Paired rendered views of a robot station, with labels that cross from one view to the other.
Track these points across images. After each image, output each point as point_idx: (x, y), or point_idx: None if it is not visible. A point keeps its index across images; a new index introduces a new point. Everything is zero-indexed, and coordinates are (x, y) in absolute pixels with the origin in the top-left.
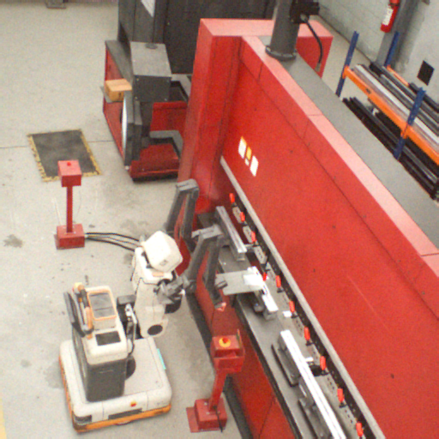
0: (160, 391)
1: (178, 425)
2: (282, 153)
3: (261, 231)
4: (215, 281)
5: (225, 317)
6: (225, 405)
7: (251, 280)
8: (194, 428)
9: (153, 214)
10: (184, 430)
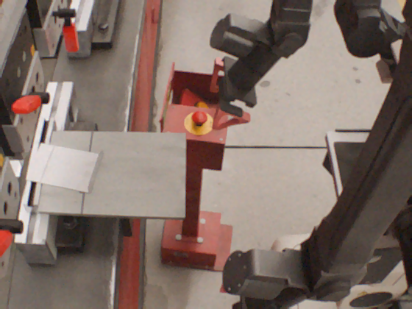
0: (299, 238)
1: (249, 243)
2: None
3: (0, 58)
4: (260, 28)
5: (129, 282)
6: (150, 259)
7: (68, 165)
8: (224, 230)
9: None
10: (241, 232)
